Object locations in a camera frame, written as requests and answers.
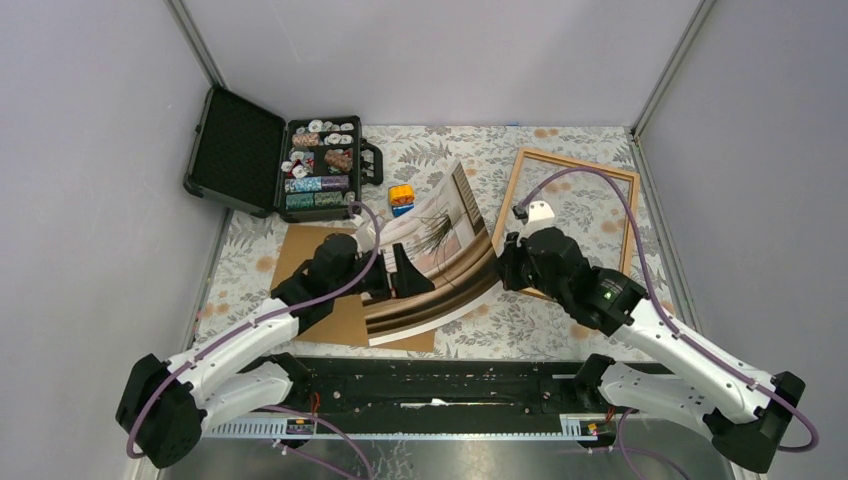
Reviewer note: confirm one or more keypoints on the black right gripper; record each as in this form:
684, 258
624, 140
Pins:
508, 260

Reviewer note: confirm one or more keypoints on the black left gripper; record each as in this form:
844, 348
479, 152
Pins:
408, 280

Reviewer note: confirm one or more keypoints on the photo print of window plant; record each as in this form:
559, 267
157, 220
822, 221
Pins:
446, 239

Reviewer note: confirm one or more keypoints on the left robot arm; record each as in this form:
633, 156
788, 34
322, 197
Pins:
168, 405

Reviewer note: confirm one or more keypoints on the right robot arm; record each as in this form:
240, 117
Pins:
741, 410

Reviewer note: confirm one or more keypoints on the brown cardboard backing board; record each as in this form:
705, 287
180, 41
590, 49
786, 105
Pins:
346, 325

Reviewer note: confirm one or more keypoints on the yellow and blue toy block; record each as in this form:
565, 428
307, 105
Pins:
401, 199

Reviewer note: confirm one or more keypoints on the purple poker chip stack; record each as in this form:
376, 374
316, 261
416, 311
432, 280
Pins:
335, 182

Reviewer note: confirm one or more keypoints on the cyan poker chip stack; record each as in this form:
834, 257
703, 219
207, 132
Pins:
303, 185

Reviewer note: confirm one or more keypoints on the orange poker chip roll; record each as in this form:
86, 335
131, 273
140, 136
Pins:
338, 160

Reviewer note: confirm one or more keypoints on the green poker chip stack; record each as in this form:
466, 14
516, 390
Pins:
299, 201

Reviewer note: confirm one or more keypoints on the black poker chip case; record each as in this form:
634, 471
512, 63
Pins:
243, 153

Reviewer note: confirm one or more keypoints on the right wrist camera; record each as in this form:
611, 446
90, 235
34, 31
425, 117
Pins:
534, 216

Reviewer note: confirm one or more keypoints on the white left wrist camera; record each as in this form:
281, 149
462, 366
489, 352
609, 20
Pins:
367, 237

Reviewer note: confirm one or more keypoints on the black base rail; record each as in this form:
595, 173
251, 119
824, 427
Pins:
388, 399

